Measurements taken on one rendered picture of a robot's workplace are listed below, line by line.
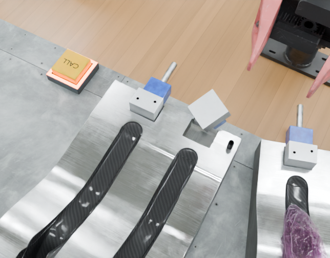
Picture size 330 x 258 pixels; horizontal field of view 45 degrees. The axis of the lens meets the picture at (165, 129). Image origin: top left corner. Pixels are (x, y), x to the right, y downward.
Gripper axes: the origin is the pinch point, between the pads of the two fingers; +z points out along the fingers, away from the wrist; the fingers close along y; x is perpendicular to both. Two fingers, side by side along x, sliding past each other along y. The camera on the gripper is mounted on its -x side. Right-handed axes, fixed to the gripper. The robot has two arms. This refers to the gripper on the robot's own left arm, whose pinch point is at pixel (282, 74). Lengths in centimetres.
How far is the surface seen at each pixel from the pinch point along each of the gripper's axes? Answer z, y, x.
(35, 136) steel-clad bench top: 8, -38, 39
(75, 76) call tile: -6, -38, 36
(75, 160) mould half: 10.3, -24.9, 30.9
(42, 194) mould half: 18.2, -25.0, 28.7
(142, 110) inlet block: -2.8, -19.3, 28.8
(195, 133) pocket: -5.6, -9.9, 33.4
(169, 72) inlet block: -13.2, -19.8, 30.3
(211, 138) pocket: -6.2, -6.9, 33.4
